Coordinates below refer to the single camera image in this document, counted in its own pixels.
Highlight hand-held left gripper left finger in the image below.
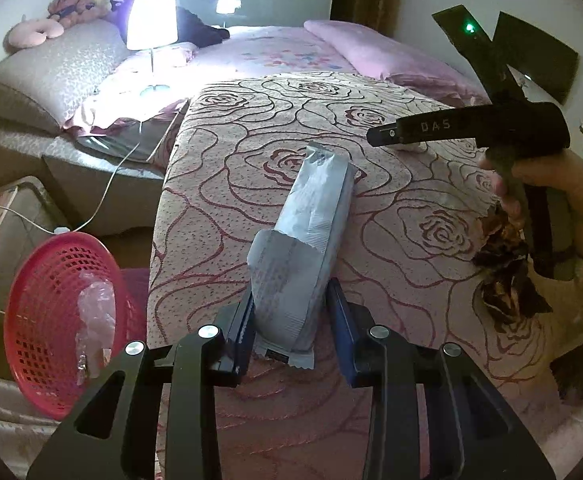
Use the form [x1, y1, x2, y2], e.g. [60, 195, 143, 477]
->
[26, 285, 257, 480]

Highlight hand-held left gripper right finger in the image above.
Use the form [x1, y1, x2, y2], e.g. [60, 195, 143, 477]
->
[325, 277, 556, 480]

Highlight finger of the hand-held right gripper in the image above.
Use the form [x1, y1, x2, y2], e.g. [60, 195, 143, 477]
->
[365, 109, 475, 149]

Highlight grey foil packet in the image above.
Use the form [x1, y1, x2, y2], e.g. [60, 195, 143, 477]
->
[248, 142, 356, 370]

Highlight clear plastic wrapper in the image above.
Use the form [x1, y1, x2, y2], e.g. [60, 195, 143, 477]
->
[74, 272, 120, 386]

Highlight pink plastic basket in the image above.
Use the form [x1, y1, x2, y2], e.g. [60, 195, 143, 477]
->
[3, 231, 145, 421]

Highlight rose-patterned blanket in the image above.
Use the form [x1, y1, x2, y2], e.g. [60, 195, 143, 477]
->
[146, 71, 583, 480]

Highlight brown crumpled wrapper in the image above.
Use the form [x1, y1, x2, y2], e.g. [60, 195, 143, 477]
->
[471, 200, 552, 318]

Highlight pink floral bedsheet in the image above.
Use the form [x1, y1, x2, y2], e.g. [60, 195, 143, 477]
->
[186, 25, 362, 88]

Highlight small glowing lamp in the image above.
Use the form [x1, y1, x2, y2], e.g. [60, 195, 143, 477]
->
[216, 0, 237, 27]

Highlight dark clothes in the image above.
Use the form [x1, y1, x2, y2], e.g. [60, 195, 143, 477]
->
[174, 6, 231, 46]

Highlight pink folded cloth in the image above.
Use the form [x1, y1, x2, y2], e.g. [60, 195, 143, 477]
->
[64, 42, 200, 133]

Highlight white table lamp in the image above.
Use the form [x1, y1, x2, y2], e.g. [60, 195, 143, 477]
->
[126, 0, 179, 98]

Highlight grey sofa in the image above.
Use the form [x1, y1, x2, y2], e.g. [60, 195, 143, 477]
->
[0, 20, 172, 241]

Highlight plush toys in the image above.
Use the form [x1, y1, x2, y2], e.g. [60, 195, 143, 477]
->
[46, 0, 133, 28]

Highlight pink neck pillow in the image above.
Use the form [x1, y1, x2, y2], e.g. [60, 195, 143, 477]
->
[6, 17, 66, 52]

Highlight white lamp cable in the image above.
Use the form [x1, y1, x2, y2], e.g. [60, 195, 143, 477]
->
[0, 105, 192, 313]

